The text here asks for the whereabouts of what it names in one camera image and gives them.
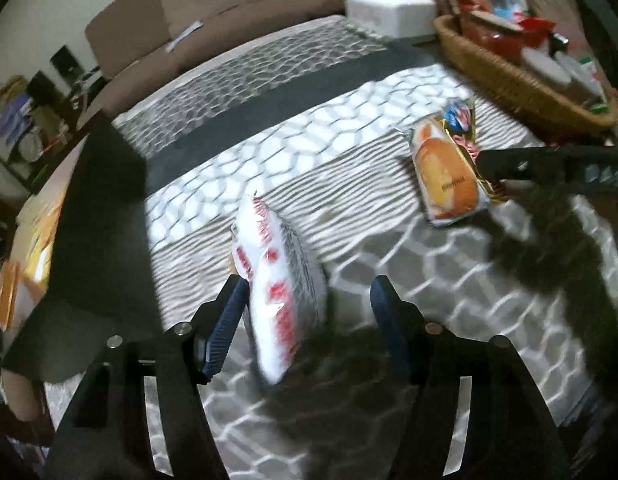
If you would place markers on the beige sofa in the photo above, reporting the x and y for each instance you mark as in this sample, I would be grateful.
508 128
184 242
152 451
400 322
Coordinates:
142 45

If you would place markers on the patterned grey table cloth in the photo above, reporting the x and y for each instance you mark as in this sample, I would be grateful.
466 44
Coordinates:
541 268

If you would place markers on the white tissue box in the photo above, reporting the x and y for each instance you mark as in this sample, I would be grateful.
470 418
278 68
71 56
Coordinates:
394 19

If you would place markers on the paper on sofa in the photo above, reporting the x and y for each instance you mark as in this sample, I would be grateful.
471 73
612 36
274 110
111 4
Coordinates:
183 35

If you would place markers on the woven wicker basket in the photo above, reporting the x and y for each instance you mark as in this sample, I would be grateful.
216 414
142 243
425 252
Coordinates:
524 95

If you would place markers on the red snack bag in basket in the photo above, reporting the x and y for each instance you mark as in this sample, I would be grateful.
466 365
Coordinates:
503 27

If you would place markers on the bread picture snack packet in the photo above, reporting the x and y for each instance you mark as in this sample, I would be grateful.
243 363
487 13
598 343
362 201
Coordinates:
449 185

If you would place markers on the white red snack bag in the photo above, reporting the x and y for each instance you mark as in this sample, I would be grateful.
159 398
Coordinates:
287 286

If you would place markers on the small colourful snack packet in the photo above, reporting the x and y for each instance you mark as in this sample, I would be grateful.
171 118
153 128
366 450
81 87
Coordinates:
459 120

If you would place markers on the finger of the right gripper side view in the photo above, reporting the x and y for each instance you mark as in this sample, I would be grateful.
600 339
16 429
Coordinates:
575 169

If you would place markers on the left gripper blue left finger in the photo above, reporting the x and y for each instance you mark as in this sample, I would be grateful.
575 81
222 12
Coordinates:
232 302

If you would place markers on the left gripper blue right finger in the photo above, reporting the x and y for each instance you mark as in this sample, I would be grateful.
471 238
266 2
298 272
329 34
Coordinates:
400 323

